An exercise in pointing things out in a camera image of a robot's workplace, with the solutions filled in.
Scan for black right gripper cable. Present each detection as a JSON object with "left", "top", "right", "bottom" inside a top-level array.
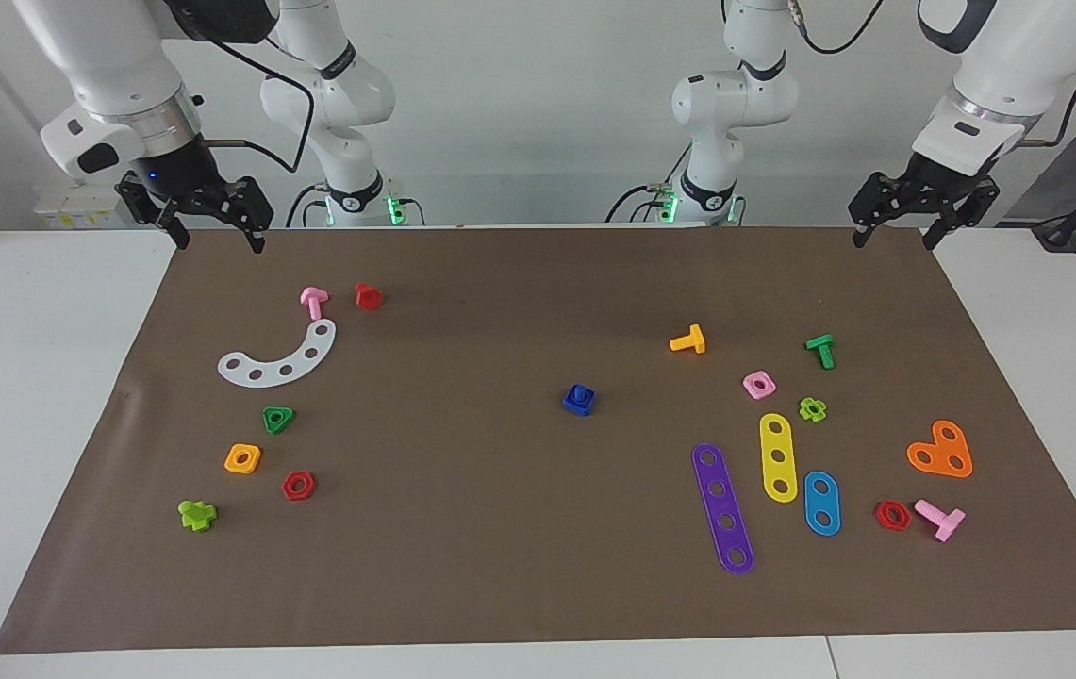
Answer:
[{"left": 174, "top": 0, "right": 317, "bottom": 173}]

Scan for black arm base cables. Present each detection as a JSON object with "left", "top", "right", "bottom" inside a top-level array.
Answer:
[
  {"left": 285, "top": 184, "right": 331, "bottom": 229},
  {"left": 605, "top": 182, "right": 680, "bottom": 224}
]

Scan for purple four-hole plastic strip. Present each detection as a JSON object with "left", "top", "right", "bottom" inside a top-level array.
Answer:
[{"left": 691, "top": 443, "right": 755, "bottom": 575}]

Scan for orange angled three-hole plate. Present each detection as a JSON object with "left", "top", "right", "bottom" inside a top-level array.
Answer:
[{"left": 906, "top": 420, "right": 974, "bottom": 479}]

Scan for brown paper table mat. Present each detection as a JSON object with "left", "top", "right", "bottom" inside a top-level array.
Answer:
[{"left": 0, "top": 224, "right": 1076, "bottom": 655}]

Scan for blue two-hole plastic strip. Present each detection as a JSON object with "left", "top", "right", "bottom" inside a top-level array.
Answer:
[{"left": 803, "top": 471, "right": 842, "bottom": 537}]

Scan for white curved five-hole plate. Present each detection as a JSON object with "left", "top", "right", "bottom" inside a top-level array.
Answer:
[{"left": 217, "top": 319, "right": 338, "bottom": 389}]

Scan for black left arm base cables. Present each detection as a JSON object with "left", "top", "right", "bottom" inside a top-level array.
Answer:
[{"left": 605, "top": 182, "right": 680, "bottom": 224}]

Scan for yellow three-hole plastic strip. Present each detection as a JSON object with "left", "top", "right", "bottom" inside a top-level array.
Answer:
[{"left": 759, "top": 413, "right": 799, "bottom": 504}]

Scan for black right arm base cables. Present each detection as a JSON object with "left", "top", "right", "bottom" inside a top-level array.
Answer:
[{"left": 285, "top": 184, "right": 331, "bottom": 229}]

